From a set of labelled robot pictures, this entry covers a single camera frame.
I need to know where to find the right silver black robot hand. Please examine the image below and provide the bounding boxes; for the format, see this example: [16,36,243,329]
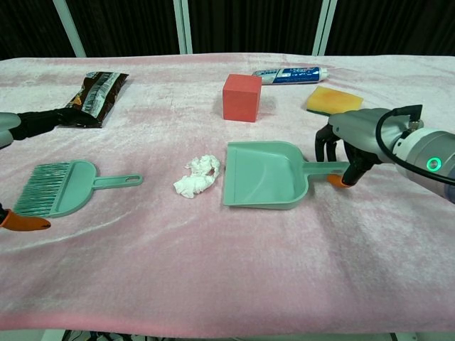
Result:
[314,107,410,188]

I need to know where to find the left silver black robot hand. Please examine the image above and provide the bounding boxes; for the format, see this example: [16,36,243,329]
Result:
[0,108,72,232]

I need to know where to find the teal plastic hand broom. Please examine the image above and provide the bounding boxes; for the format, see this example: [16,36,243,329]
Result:
[14,159,144,219]

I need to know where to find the teal plastic dustpan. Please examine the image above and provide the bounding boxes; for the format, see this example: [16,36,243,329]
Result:
[222,141,351,210]

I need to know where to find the white tissue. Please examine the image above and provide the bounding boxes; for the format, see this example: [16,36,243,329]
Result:
[173,154,222,199]

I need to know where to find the yellow green-backed sponge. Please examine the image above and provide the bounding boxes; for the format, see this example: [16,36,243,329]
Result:
[306,85,365,117]

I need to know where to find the brown snack packet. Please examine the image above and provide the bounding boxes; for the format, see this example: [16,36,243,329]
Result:
[58,71,129,129]

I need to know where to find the blue white toothpaste tube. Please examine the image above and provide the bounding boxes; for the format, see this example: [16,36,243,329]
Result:
[252,65,330,85]

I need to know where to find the black curtain panel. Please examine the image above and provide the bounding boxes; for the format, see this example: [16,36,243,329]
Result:
[0,0,77,61]
[188,0,323,56]
[326,0,455,57]
[65,0,178,58]

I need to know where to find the red foam cube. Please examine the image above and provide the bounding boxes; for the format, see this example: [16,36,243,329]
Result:
[222,73,263,124]

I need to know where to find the pink velvet table cloth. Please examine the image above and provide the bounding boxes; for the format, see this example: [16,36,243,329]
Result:
[0,53,455,335]

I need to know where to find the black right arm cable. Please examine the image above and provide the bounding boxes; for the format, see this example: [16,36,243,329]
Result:
[375,104,455,185]

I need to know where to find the white frame post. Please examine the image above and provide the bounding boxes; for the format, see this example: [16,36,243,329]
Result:
[52,0,87,58]
[173,0,193,55]
[311,0,338,56]

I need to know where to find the black floor cables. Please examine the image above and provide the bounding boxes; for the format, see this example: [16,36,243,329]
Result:
[62,330,399,341]

